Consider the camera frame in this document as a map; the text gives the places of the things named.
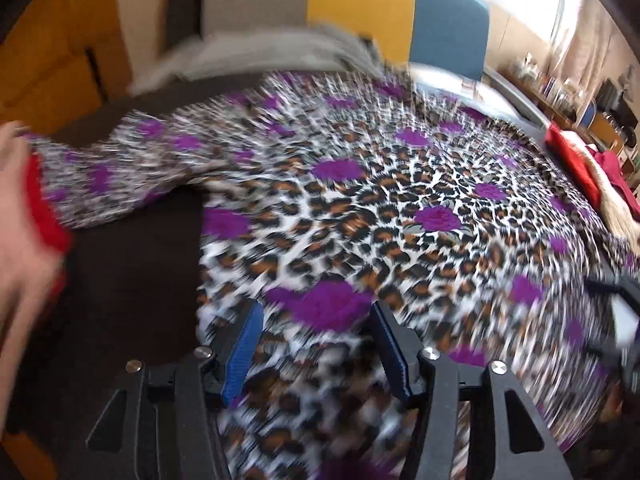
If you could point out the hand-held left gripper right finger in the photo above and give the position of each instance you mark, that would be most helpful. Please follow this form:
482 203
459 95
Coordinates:
395 355

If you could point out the patterned beige curtain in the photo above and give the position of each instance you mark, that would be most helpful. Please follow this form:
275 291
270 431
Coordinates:
585 25

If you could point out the cream knitted sweater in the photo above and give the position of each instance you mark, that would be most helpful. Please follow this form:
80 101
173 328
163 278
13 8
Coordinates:
617 210

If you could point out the red fuzzy sweater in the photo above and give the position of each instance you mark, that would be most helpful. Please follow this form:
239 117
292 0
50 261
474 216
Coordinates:
570 160

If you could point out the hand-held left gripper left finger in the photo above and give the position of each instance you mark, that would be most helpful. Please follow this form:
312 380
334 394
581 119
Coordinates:
242 355

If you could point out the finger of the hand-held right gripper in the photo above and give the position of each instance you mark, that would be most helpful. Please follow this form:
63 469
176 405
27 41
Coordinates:
600 284

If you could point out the white printed cushion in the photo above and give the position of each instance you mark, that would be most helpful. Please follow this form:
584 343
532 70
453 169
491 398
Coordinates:
440 77

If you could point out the small red cloth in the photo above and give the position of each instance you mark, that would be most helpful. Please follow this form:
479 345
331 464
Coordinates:
50 210

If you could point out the dark red garment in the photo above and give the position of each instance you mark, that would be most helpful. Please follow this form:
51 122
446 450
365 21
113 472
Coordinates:
612 170

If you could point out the orange wooden wardrobe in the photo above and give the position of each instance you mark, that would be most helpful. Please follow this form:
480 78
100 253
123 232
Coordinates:
60 60

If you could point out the wooden side table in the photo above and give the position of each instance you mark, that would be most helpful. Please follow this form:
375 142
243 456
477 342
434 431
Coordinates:
550 105

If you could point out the leopard print garment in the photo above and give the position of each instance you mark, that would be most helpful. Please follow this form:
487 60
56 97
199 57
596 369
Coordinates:
400 200

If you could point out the group of jars and bottles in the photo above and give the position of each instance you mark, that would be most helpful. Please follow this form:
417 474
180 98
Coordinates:
545 82

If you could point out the pink cloth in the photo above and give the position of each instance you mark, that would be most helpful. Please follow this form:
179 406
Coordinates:
20 240

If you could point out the grey garment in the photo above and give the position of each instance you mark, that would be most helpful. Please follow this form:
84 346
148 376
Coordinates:
250 55

